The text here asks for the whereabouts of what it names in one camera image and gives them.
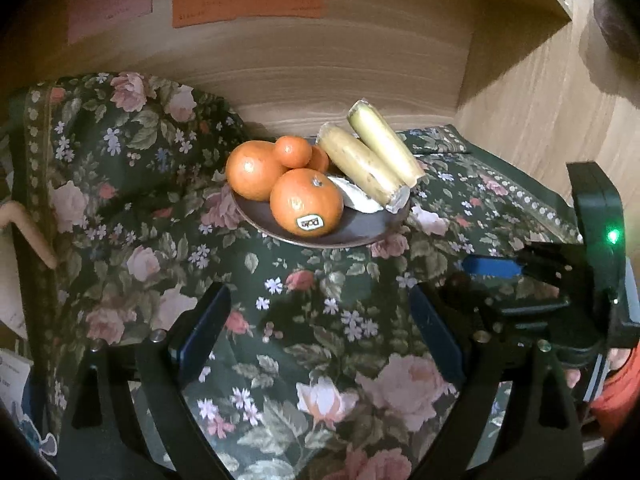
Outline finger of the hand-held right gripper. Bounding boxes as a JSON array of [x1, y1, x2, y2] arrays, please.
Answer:
[[447, 285, 573, 318], [462, 242, 583, 291]]

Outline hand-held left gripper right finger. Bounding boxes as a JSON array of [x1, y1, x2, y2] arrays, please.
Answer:
[[407, 282, 586, 480]]

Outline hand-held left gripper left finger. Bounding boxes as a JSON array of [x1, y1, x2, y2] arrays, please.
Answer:
[[60, 282, 233, 480]]

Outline brown round plate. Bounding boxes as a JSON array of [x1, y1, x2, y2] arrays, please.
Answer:
[[230, 137, 413, 250]]

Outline yellow banana piece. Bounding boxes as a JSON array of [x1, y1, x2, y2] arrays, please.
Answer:
[[347, 100, 427, 187]]

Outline large orange with sticker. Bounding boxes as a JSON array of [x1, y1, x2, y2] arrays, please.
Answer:
[[270, 168, 345, 237]]

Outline large plain orange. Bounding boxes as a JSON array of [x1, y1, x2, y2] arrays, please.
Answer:
[[225, 141, 288, 202]]

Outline tan banana piece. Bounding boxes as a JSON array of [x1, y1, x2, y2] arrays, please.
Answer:
[[317, 122, 411, 212]]

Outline small tangerine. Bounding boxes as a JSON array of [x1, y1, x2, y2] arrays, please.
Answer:
[[307, 145, 331, 175], [273, 136, 313, 169]]

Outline person's right forearm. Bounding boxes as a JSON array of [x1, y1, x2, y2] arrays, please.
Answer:
[[590, 360, 640, 443]]

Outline person's right hand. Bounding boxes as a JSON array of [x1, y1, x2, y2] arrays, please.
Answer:
[[606, 346, 640, 378]]

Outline dark floral cloth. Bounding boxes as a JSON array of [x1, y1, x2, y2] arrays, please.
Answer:
[[7, 72, 601, 480]]

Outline white printed paper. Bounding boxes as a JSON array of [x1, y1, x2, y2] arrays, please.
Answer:
[[0, 347, 58, 466]]

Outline orange sticky note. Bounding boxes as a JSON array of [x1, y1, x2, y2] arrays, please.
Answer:
[[172, 0, 327, 29]]

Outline pink sticky note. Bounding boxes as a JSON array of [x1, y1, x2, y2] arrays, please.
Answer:
[[67, 0, 153, 43]]

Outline beige curved handle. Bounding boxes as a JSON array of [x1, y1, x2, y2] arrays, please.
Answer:
[[0, 202, 58, 269]]

